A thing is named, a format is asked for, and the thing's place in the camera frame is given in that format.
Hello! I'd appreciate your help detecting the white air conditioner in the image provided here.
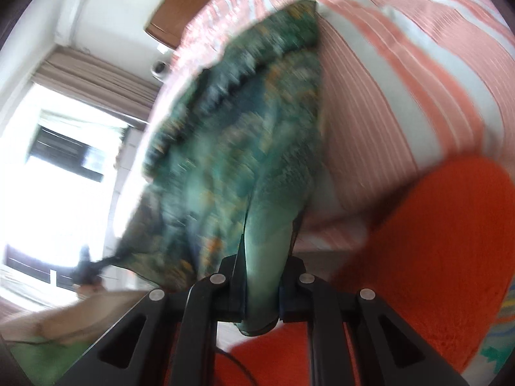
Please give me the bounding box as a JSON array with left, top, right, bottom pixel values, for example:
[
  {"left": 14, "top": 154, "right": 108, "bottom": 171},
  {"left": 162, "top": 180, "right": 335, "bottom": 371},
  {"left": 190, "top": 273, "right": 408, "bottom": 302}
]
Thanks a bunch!
[{"left": 54, "top": 0, "right": 91, "bottom": 47}]

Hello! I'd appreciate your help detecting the black cable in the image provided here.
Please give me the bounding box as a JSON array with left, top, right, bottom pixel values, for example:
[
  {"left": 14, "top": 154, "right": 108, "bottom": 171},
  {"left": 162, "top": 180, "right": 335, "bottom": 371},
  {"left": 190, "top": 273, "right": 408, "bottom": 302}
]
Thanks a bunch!
[{"left": 217, "top": 350, "right": 258, "bottom": 386}]

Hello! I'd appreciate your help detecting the green patterned jacket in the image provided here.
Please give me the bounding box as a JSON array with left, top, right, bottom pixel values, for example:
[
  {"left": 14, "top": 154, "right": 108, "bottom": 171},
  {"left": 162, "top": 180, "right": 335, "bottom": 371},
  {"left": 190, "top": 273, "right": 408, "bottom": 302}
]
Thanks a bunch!
[{"left": 108, "top": 0, "right": 324, "bottom": 336}]

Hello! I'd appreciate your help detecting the wooden headboard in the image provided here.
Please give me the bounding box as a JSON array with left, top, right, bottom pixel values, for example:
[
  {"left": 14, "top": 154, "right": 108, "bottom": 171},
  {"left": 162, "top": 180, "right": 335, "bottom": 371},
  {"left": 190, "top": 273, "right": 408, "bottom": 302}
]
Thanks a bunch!
[{"left": 145, "top": 0, "right": 242, "bottom": 51}]

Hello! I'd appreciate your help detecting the brown curtain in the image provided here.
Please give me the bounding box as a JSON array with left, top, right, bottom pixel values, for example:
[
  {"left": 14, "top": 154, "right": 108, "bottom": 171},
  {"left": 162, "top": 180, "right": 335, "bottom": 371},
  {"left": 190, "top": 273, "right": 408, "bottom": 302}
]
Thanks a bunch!
[{"left": 34, "top": 48, "right": 159, "bottom": 129}]

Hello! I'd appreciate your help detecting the multicoloured printed cloth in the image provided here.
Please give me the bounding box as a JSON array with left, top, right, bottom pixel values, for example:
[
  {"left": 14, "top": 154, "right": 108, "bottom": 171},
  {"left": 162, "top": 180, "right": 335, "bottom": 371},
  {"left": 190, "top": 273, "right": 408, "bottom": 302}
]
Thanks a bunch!
[{"left": 479, "top": 301, "right": 515, "bottom": 374}]

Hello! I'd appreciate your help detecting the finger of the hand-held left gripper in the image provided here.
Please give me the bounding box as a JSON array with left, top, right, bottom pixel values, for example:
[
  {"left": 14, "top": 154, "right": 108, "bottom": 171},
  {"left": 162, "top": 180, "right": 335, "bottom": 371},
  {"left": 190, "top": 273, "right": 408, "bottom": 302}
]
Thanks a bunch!
[{"left": 94, "top": 254, "right": 122, "bottom": 271}]

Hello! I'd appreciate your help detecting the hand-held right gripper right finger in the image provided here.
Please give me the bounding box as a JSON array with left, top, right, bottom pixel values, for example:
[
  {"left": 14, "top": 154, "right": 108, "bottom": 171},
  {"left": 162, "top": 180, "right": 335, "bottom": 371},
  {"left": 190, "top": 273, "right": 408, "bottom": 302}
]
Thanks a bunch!
[{"left": 277, "top": 256, "right": 471, "bottom": 386}]

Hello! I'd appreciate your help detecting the bed with pink striped cover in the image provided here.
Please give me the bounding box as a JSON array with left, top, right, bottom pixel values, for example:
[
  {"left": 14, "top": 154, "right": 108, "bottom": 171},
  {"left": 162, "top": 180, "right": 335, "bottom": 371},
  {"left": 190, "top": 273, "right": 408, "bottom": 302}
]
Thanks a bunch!
[{"left": 143, "top": 0, "right": 515, "bottom": 250}]

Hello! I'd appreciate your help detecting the window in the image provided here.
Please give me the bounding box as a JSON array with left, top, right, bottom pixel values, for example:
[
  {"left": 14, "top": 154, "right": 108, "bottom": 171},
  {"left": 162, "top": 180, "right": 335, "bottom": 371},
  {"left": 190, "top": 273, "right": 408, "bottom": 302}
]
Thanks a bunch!
[{"left": 0, "top": 84, "right": 133, "bottom": 290}]

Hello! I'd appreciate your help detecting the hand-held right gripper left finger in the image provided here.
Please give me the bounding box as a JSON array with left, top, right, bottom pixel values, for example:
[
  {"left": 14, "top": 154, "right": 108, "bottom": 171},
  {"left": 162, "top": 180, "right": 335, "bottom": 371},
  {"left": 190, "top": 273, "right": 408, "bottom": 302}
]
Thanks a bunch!
[{"left": 54, "top": 255, "right": 242, "bottom": 386}]

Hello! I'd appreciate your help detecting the orange knitted cloth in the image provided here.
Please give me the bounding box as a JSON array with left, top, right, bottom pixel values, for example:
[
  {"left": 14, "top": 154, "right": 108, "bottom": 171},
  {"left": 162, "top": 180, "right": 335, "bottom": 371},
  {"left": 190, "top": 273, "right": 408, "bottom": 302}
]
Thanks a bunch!
[{"left": 213, "top": 157, "right": 511, "bottom": 386}]

